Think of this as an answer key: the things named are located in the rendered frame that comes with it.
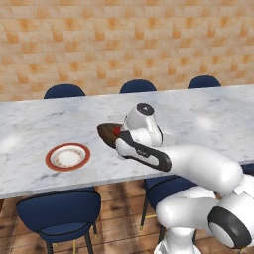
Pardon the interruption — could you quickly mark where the navy blue chair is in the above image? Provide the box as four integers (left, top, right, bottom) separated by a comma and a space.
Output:
43, 83, 87, 100
119, 78, 158, 94
187, 74, 222, 90
139, 162, 254, 244
15, 187, 102, 254

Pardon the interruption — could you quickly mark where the red rimmed white plate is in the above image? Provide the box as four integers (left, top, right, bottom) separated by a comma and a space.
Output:
45, 142, 91, 173

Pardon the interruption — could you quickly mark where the dark brown plate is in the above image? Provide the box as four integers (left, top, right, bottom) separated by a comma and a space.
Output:
96, 122, 124, 150

